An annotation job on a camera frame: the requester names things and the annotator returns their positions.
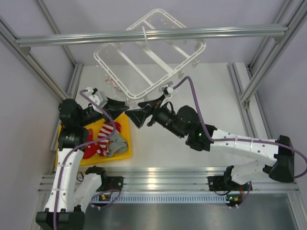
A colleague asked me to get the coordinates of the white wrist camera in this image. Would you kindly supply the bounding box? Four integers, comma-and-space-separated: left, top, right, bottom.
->
85, 87, 108, 111
159, 81, 177, 104

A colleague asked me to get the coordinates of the grey sock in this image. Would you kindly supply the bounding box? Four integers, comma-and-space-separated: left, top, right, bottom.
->
107, 131, 128, 158

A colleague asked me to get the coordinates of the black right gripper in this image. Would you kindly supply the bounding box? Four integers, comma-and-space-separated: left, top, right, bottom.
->
126, 93, 186, 139

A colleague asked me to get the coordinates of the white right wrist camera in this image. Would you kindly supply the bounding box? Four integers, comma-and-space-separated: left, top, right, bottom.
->
159, 81, 177, 104

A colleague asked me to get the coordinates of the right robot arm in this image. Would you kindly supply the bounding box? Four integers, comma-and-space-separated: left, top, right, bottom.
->
125, 96, 295, 190

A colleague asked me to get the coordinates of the white translucent sock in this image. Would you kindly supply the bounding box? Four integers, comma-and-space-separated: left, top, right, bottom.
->
105, 75, 130, 106

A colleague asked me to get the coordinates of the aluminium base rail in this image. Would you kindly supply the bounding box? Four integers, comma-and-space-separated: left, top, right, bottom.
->
38, 167, 299, 194

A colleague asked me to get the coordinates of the aluminium top crossbar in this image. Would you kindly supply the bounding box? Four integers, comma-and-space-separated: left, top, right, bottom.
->
15, 24, 288, 47

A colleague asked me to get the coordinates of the white plastic clip hanger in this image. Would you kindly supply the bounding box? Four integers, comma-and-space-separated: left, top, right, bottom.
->
94, 9, 206, 100

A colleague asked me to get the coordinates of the red white striped sock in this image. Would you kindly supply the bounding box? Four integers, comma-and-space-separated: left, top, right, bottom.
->
83, 122, 121, 159

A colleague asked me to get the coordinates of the yellow plastic bin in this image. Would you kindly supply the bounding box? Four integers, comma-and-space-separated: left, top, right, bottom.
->
57, 114, 132, 166

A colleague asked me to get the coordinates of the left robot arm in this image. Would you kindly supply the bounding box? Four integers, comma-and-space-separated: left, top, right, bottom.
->
35, 96, 129, 230

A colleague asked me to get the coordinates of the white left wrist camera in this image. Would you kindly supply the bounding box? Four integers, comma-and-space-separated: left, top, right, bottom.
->
85, 87, 108, 111

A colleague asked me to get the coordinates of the slotted cable duct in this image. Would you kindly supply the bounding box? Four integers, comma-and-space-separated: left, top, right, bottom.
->
92, 193, 231, 204

